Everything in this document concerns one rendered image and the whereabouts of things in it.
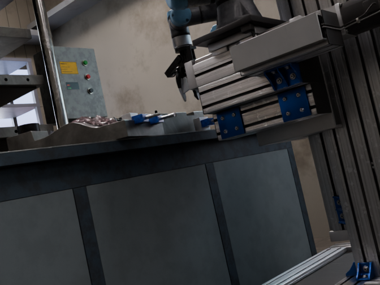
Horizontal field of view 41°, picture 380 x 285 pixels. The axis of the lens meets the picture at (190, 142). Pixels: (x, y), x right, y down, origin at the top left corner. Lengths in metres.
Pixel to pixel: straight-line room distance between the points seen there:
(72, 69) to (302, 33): 1.77
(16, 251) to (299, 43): 0.92
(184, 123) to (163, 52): 2.73
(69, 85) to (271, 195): 1.22
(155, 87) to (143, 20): 0.64
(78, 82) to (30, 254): 1.52
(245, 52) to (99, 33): 4.05
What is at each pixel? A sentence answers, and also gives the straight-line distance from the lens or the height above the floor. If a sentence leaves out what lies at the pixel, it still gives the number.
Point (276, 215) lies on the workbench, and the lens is 2.38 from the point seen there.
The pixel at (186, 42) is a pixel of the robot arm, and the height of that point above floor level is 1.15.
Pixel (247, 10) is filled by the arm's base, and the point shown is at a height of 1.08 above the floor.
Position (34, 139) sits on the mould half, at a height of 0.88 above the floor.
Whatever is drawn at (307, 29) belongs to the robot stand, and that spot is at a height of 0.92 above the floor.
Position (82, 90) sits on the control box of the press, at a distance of 2.87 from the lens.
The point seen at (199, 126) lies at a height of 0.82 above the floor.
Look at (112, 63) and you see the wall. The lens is 5.20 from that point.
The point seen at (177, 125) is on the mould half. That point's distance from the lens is 1.99.
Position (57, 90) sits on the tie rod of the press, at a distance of 2.61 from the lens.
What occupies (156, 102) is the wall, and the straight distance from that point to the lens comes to 4.78.
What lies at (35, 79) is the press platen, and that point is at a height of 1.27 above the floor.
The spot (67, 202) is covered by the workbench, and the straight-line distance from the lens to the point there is 1.59.
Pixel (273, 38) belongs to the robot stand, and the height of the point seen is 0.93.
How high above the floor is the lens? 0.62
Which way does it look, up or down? 4 degrees up
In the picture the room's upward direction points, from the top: 12 degrees counter-clockwise
